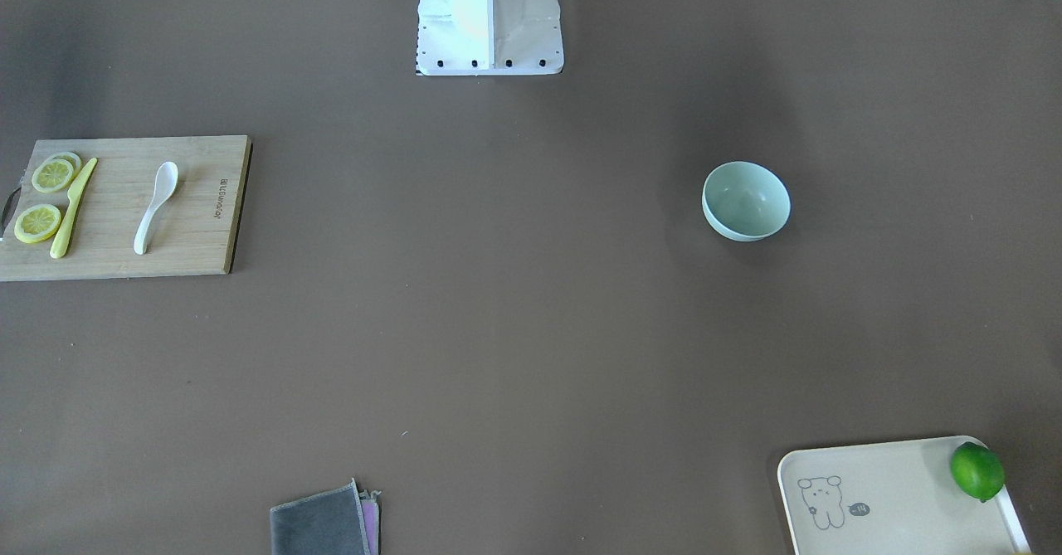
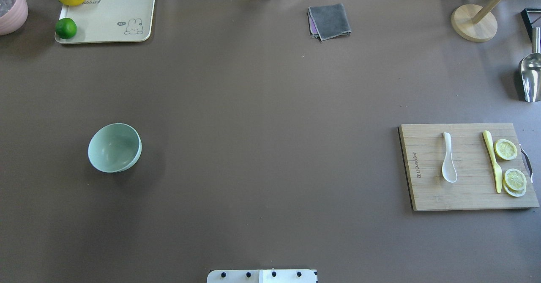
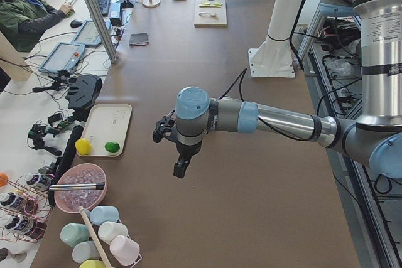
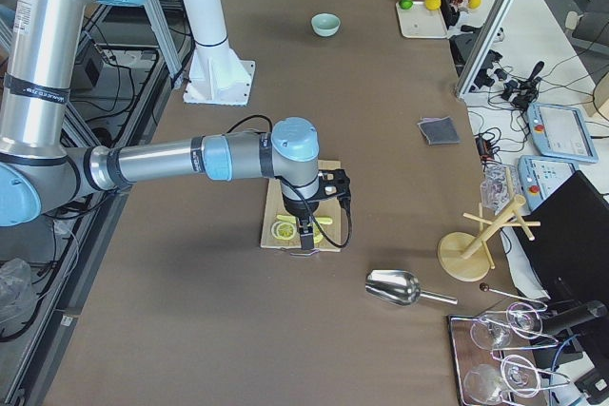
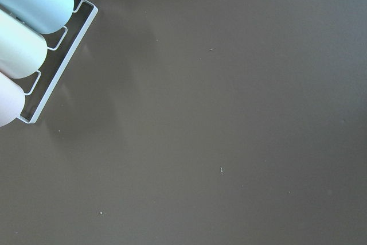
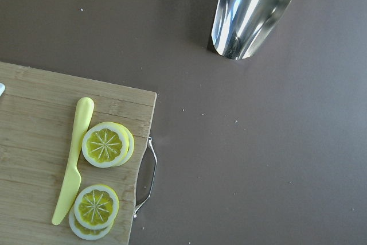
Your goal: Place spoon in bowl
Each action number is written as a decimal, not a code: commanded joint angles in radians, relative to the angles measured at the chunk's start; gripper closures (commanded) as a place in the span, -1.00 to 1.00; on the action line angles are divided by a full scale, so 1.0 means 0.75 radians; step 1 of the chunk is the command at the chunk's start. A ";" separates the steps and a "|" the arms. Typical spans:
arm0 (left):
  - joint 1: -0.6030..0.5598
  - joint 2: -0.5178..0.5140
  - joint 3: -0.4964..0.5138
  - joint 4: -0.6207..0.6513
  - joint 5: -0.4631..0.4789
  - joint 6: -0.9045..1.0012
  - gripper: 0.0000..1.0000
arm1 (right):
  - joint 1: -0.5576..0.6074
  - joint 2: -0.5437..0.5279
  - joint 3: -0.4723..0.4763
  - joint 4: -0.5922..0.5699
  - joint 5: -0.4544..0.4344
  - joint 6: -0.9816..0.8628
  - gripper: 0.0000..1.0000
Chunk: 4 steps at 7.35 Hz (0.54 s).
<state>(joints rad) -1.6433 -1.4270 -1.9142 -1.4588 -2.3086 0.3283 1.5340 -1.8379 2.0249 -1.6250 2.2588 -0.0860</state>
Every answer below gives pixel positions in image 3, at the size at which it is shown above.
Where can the cream tray with bear drawing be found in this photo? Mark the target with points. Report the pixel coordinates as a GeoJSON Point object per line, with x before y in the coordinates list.
{"type": "Point", "coordinates": [107, 122]}

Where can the pink cup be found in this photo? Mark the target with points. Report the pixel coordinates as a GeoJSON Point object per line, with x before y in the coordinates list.
{"type": "Point", "coordinates": [125, 250]}

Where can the pale grey green cup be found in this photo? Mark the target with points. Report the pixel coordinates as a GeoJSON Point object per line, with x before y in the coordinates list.
{"type": "Point", "coordinates": [85, 251]}

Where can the black computer mouse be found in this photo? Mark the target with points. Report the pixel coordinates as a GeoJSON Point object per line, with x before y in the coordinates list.
{"type": "Point", "coordinates": [75, 23]}

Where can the mint green cup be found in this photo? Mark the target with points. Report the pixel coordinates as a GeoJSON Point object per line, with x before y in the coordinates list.
{"type": "Point", "coordinates": [74, 233]}

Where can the copper wire bottle rack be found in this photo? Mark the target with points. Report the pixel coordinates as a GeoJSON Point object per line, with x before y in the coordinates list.
{"type": "Point", "coordinates": [25, 211]}

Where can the pink bowl of ice cubes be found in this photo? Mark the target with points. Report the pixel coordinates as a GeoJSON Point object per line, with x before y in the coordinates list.
{"type": "Point", "coordinates": [70, 201]}

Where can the black plastic device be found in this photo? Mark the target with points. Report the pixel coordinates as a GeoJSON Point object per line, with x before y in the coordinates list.
{"type": "Point", "coordinates": [81, 96]}

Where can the seated person in green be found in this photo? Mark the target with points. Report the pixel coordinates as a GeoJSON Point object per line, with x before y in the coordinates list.
{"type": "Point", "coordinates": [23, 22]}

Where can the yellow lemon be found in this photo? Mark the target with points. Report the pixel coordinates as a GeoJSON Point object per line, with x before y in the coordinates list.
{"type": "Point", "coordinates": [83, 146]}

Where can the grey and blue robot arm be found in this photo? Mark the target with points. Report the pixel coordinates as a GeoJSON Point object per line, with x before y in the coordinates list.
{"type": "Point", "coordinates": [373, 139]}

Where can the yellow cup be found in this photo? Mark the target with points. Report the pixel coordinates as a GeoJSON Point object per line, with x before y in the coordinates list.
{"type": "Point", "coordinates": [92, 264]}

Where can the teach pendant tablet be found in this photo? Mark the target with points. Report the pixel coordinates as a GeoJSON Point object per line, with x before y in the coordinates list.
{"type": "Point", "coordinates": [65, 56]}
{"type": "Point", "coordinates": [88, 35]}

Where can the yellow plastic knife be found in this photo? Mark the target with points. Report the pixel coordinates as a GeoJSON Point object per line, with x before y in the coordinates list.
{"type": "Point", "coordinates": [210, 5]}

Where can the aluminium frame post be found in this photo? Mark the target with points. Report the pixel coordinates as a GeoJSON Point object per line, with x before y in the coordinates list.
{"type": "Point", "coordinates": [98, 20]}

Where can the white cup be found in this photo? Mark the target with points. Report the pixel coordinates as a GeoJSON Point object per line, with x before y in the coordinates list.
{"type": "Point", "coordinates": [109, 230]}

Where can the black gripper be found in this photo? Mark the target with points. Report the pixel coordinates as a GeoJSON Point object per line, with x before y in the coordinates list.
{"type": "Point", "coordinates": [186, 150]}

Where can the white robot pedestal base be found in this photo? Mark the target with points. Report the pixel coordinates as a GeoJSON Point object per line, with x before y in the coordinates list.
{"type": "Point", "coordinates": [273, 59]}

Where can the grey folded cloth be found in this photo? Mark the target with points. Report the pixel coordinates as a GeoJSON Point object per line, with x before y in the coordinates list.
{"type": "Point", "coordinates": [138, 39]}

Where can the light blue cup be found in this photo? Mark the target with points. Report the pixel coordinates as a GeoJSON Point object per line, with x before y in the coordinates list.
{"type": "Point", "coordinates": [101, 214]}

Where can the bamboo cutting board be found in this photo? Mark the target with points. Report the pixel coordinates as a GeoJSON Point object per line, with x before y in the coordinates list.
{"type": "Point", "coordinates": [210, 16]}

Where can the wooden cup rack stick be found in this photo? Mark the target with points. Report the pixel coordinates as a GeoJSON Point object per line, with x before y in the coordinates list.
{"type": "Point", "coordinates": [94, 237]}

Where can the green lime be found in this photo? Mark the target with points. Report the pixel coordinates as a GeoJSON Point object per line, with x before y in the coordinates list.
{"type": "Point", "coordinates": [112, 147]}

